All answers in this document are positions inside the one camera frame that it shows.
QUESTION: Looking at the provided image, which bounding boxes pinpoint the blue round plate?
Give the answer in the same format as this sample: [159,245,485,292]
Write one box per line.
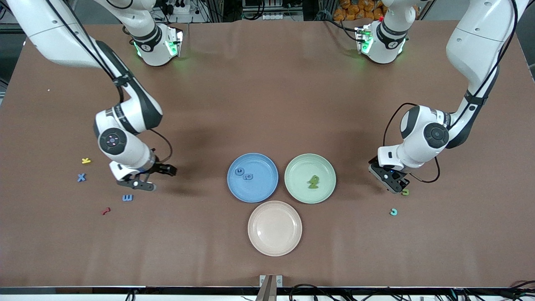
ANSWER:
[227,153,279,203]

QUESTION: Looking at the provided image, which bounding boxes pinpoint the black table edge rail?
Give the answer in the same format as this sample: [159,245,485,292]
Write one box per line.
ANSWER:
[0,287,535,296]

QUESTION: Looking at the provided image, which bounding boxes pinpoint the green round plate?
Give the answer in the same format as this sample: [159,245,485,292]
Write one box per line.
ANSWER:
[284,153,336,204]

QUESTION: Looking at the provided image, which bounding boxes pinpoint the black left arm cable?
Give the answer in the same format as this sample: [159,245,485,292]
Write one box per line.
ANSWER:
[383,0,519,184]

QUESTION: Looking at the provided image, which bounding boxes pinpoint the white power strip black plugs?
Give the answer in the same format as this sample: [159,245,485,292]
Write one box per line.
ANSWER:
[165,0,191,15]

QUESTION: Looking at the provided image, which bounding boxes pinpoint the orange packaged items pile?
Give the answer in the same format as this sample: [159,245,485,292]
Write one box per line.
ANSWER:
[334,0,387,21]

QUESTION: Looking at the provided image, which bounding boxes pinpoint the black cable bundle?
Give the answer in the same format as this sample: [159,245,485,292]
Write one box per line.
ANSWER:
[288,280,535,301]

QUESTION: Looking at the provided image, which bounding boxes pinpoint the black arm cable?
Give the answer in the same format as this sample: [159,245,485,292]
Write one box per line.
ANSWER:
[44,0,173,164]
[383,0,519,184]

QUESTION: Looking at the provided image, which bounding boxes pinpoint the beige round plate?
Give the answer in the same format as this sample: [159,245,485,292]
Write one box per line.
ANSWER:
[247,201,303,257]

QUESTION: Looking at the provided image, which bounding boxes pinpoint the brown table cover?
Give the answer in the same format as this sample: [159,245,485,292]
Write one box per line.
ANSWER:
[0,19,535,289]

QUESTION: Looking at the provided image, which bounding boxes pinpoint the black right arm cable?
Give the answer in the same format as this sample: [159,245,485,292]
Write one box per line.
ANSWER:
[44,0,173,164]

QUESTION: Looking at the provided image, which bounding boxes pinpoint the metal bracket with post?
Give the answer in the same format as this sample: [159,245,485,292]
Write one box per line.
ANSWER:
[259,274,284,301]

